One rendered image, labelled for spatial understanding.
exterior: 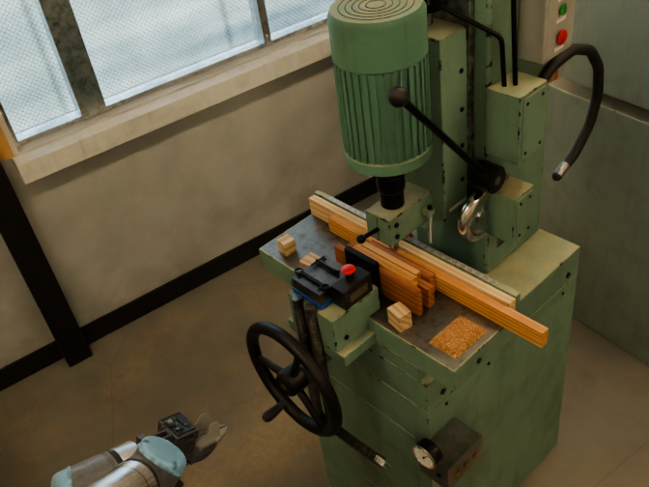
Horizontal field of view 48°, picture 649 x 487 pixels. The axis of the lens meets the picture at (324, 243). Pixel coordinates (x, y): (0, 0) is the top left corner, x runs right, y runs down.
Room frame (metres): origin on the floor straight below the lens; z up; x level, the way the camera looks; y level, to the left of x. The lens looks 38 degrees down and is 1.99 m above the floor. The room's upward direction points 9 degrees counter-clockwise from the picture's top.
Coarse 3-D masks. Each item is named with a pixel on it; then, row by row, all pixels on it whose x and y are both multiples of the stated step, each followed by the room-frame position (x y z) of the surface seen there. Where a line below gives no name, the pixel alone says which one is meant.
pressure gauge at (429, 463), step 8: (424, 440) 0.93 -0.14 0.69; (416, 448) 0.92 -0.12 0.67; (424, 448) 0.90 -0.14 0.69; (432, 448) 0.90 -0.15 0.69; (416, 456) 0.92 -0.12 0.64; (424, 456) 0.90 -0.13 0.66; (432, 456) 0.89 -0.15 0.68; (440, 456) 0.89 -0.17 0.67; (424, 464) 0.90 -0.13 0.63; (432, 464) 0.89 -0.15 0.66
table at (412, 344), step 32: (320, 224) 1.44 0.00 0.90; (288, 256) 1.34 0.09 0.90; (320, 256) 1.32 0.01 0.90; (288, 320) 1.16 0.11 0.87; (384, 320) 1.08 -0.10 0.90; (416, 320) 1.07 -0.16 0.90; (448, 320) 1.05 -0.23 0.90; (480, 320) 1.04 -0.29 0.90; (352, 352) 1.04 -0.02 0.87; (416, 352) 0.99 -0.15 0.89; (480, 352) 0.96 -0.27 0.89; (448, 384) 0.93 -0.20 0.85
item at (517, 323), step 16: (336, 224) 1.39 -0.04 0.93; (352, 224) 1.37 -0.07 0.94; (352, 240) 1.35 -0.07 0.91; (368, 240) 1.30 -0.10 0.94; (448, 288) 1.12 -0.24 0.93; (464, 288) 1.10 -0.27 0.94; (464, 304) 1.09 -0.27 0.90; (480, 304) 1.05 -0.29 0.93; (496, 304) 1.03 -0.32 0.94; (496, 320) 1.02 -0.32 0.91; (512, 320) 0.99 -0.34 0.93; (528, 320) 0.98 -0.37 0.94; (528, 336) 0.96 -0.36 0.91; (544, 336) 0.94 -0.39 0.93
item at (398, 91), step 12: (396, 96) 1.06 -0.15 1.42; (408, 96) 1.06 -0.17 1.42; (408, 108) 1.08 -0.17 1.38; (420, 120) 1.10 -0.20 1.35; (456, 144) 1.15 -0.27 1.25; (468, 156) 1.18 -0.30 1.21; (480, 168) 1.20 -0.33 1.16; (492, 168) 1.21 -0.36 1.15; (480, 180) 1.20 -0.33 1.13; (492, 180) 1.19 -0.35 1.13; (504, 180) 1.22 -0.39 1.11; (492, 192) 1.19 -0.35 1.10
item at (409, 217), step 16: (416, 192) 1.28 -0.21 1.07; (368, 208) 1.25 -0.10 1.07; (400, 208) 1.23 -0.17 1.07; (416, 208) 1.24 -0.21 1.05; (368, 224) 1.24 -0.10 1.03; (384, 224) 1.20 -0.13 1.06; (400, 224) 1.21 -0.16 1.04; (416, 224) 1.24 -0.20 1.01; (384, 240) 1.20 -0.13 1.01; (400, 240) 1.21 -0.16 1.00
